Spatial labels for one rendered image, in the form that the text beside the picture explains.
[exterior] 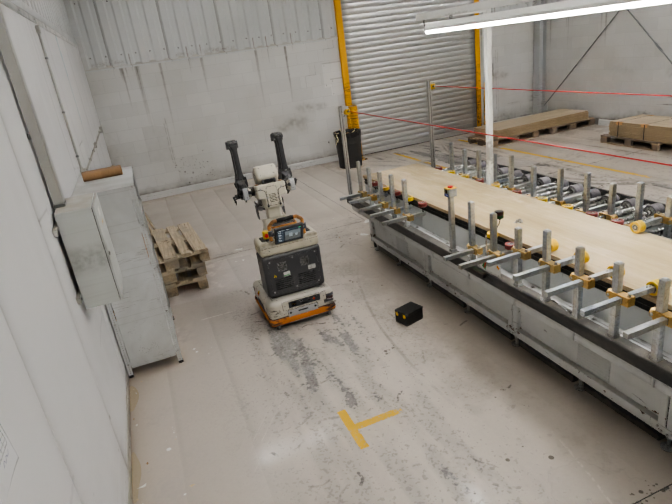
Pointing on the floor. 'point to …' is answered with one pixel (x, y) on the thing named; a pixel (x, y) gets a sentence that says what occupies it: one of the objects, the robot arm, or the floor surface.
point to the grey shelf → (134, 274)
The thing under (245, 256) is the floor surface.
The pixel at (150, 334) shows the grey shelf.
